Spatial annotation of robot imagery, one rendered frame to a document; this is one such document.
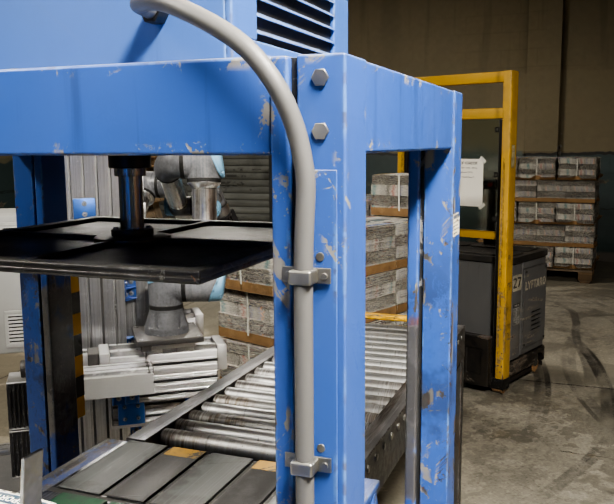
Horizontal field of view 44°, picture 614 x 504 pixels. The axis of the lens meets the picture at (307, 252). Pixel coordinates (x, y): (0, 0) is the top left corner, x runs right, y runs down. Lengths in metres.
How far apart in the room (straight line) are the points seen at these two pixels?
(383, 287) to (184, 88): 3.01
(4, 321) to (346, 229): 2.10
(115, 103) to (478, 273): 3.99
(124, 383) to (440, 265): 1.43
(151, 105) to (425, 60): 9.42
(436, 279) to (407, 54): 8.98
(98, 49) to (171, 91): 0.22
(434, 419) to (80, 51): 0.87
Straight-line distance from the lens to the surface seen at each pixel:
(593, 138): 9.93
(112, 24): 1.02
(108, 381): 2.54
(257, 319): 3.28
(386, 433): 1.82
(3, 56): 1.12
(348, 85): 0.76
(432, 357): 1.40
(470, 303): 4.78
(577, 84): 9.96
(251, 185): 10.93
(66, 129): 0.91
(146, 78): 0.85
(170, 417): 1.94
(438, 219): 1.35
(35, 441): 1.88
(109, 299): 2.79
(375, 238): 3.66
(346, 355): 0.79
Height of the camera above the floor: 1.46
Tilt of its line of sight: 8 degrees down
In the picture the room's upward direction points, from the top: straight up
